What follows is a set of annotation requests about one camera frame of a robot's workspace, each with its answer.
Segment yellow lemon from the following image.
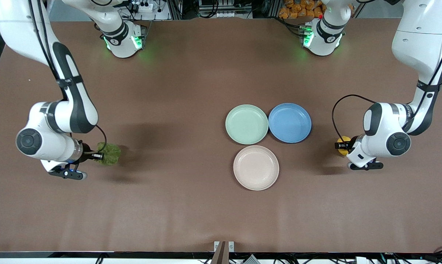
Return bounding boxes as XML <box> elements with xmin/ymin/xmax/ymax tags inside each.
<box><xmin>336</xmin><ymin>135</ymin><xmax>352</xmax><ymax>157</ymax></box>

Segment green lettuce leaf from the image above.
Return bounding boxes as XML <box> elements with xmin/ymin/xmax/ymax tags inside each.
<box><xmin>96</xmin><ymin>142</ymin><xmax>122</xmax><ymax>166</ymax></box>

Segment blue plate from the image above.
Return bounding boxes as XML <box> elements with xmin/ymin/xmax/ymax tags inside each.
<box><xmin>268</xmin><ymin>103</ymin><xmax>312</xmax><ymax>144</ymax></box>

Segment beige plate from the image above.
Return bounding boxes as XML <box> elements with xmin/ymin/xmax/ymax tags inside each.
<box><xmin>233</xmin><ymin>145</ymin><xmax>280</xmax><ymax>191</ymax></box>

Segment light green plate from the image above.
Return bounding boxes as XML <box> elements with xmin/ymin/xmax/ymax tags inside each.
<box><xmin>225</xmin><ymin>104</ymin><xmax>269</xmax><ymax>145</ymax></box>

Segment orange snack bags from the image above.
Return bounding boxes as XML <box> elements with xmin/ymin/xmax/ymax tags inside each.
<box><xmin>279</xmin><ymin>0</ymin><xmax>326</xmax><ymax>19</ymax></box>

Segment white power strip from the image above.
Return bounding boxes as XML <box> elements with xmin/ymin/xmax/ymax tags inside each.
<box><xmin>130</xmin><ymin>1</ymin><xmax>156</xmax><ymax>14</ymax></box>

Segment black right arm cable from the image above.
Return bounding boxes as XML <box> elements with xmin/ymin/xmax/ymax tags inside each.
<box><xmin>28</xmin><ymin>0</ymin><xmax>107</xmax><ymax>153</ymax></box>

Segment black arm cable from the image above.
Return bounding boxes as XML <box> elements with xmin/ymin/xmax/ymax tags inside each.
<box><xmin>332</xmin><ymin>0</ymin><xmax>442</xmax><ymax>149</ymax></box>
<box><xmin>28</xmin><ymin>0</ymin><xmax>107</xmax><ymax>153</ymax></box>

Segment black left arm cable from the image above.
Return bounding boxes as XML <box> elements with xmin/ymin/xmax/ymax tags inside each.
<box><xmin>332</xmin><ymin>0</ymin><xmax>442</xmax><ymax>149</ymax></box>

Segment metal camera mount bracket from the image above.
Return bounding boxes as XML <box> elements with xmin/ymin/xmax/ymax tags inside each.
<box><xmin>211</xmin><ymin>241</ymin><xmax>235</xmax><ymax>264</ymax></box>

